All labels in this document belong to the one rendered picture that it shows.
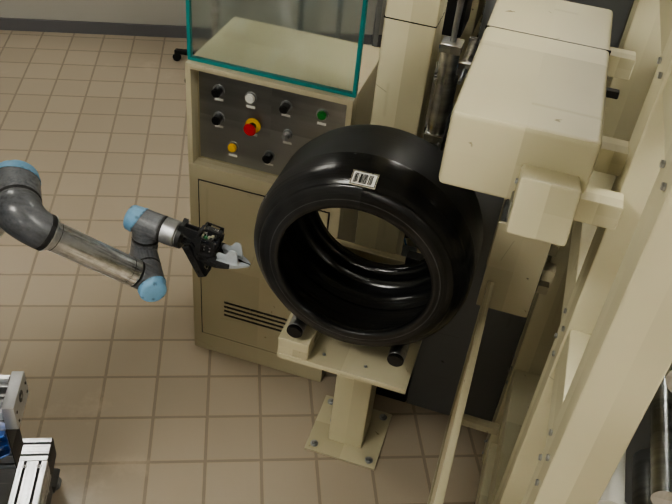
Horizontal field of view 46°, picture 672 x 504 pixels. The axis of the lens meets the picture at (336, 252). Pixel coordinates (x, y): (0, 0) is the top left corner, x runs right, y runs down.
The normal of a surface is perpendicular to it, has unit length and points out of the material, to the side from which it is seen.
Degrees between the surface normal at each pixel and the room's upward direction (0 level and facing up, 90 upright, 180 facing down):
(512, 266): 90
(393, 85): 90
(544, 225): 72
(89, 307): 0
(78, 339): 0
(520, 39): 0
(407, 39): 90
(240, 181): 90
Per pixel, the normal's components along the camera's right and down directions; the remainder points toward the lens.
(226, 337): -0.29, 0.59
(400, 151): 0.23, -0.72
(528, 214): -0.25, 0.32
